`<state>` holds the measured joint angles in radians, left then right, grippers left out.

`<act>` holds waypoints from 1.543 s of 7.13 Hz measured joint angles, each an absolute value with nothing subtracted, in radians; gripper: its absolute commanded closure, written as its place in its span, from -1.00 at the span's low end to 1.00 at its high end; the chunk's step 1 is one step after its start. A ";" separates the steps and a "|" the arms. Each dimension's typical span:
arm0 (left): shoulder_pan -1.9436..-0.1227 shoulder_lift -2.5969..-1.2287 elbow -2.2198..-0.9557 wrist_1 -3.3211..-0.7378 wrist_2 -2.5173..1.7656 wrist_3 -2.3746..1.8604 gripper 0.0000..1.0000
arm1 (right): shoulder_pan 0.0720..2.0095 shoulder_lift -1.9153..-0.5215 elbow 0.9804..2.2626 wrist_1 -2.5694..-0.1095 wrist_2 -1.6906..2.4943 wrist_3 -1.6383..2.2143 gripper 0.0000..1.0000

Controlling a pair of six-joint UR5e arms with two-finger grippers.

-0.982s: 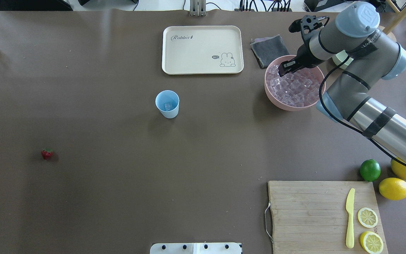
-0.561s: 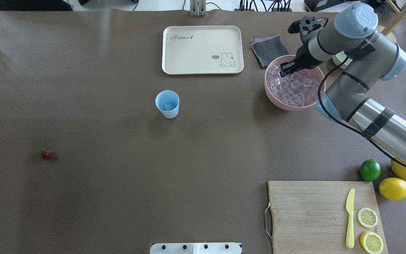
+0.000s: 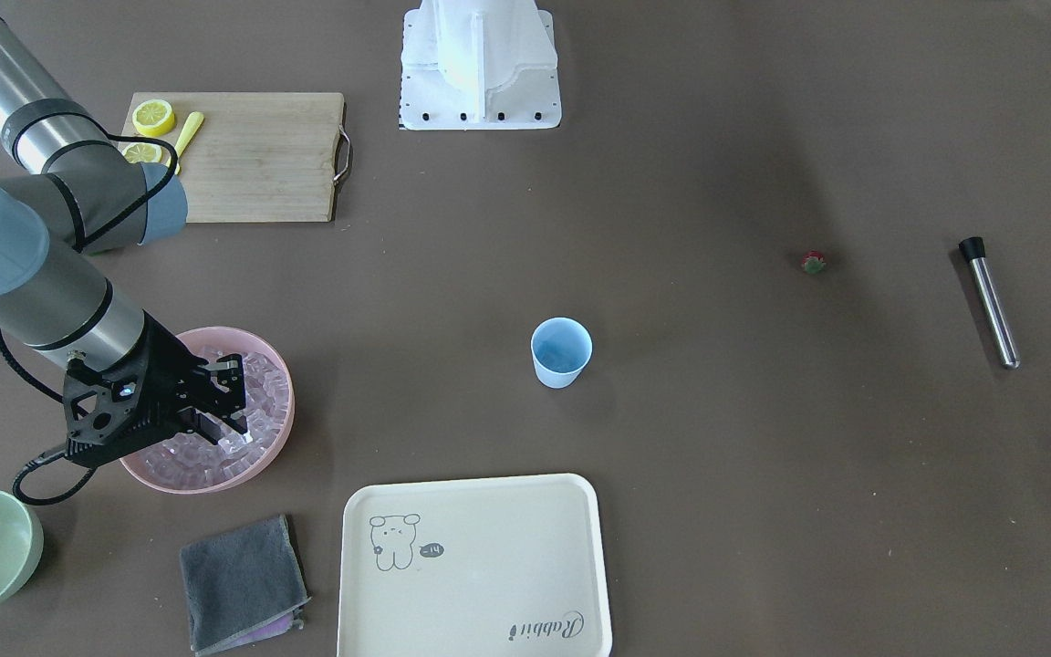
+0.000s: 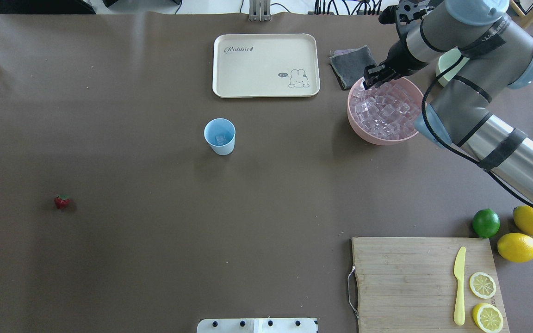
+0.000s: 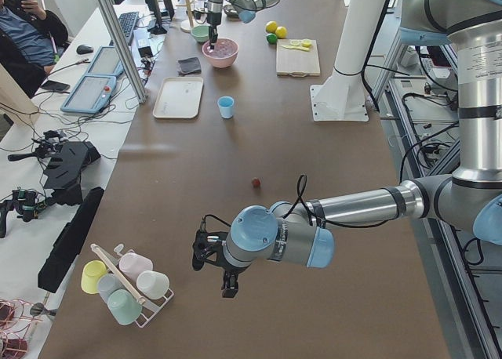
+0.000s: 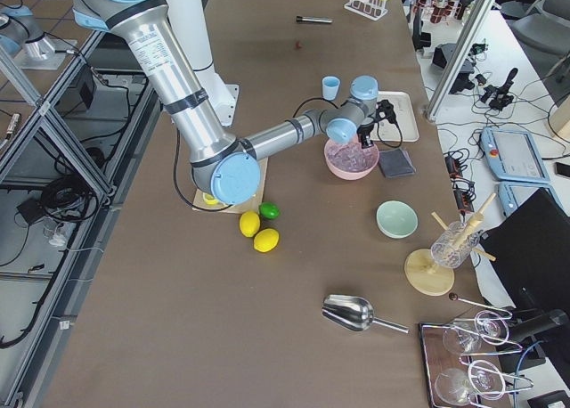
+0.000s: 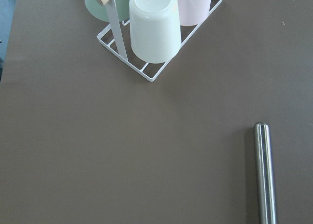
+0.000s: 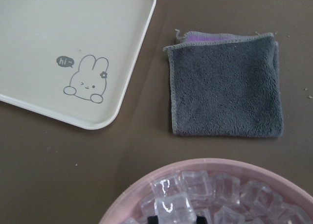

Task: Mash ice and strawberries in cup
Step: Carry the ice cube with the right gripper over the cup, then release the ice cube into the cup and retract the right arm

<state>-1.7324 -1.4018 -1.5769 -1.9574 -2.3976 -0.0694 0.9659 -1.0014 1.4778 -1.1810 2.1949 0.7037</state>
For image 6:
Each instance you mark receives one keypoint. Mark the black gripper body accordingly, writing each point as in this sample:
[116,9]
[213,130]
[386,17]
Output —
[366,135]

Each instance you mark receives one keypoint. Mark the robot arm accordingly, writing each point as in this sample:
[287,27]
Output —
[221,164]
[21,31]

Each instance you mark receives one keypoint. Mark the light blue plastic cup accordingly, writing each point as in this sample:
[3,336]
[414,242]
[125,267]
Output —
[330,87]

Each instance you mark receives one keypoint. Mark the wooden cup stand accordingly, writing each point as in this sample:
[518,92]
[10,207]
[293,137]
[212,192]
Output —
[420,268]

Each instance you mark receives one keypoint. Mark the metal ice scoop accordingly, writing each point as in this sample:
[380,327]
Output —
[355,313]

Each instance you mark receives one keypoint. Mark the pink bowl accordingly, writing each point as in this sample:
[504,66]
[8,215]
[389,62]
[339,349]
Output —
[350,161]

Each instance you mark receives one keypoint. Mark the grey folded cloth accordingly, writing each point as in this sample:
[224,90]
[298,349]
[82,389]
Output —
[395,163]

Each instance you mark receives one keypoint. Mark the cream rabbit tray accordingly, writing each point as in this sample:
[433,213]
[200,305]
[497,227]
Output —
[405,118]

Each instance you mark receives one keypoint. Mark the light green bowl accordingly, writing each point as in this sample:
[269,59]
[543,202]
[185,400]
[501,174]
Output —
[396,219]

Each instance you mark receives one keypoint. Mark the green lime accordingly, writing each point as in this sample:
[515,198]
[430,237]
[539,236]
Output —
[269,210]

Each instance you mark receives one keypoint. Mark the wooden cutting board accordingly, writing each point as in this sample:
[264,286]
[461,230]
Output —
[250,204]

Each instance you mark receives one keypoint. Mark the steel muddler black tip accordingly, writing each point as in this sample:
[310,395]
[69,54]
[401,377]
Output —
[313,20]

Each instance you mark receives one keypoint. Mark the textured clear glass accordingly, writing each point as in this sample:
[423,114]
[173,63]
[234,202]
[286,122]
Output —
[447,252]

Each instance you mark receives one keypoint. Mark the yellow lemon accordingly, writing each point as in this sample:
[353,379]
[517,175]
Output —
[266,240]
[249,223]

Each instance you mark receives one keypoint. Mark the blue teach pendant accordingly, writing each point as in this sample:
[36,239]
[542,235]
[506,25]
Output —
[513,155]
[513,194]

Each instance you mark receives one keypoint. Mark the lemon half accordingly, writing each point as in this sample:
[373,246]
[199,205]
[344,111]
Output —
[209,199]

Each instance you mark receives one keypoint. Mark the long bar spoon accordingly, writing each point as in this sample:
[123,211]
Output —
[502,311]

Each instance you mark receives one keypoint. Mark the black monitor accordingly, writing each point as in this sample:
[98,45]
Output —
[532,253]

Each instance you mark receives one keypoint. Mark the upper wine glass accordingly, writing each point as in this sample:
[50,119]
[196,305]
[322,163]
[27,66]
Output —
[466,336]

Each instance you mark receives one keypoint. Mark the wine glass rack tray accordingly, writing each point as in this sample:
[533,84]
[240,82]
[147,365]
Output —
[437,359]

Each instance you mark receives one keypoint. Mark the lower wine glass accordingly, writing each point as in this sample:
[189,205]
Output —
[481,381]

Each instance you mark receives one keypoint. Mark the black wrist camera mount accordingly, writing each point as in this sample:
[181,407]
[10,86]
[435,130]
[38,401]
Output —
[385,111]

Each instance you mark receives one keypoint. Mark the aluminium frame post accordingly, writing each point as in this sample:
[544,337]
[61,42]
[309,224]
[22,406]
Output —
[452,69]

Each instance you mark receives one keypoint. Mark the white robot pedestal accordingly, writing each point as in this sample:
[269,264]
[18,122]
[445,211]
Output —
[205,47]

